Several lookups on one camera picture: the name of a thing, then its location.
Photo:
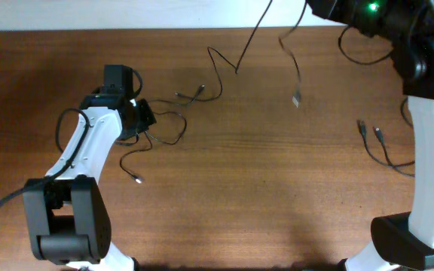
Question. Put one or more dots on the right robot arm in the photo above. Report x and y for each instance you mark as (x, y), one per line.
(403, 240)

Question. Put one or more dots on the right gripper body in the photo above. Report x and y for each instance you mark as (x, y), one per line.
(374, 17)

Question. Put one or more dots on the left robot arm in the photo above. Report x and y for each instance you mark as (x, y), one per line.
(66, 217)

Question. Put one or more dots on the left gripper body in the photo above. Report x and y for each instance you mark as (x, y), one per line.
(143, 118)

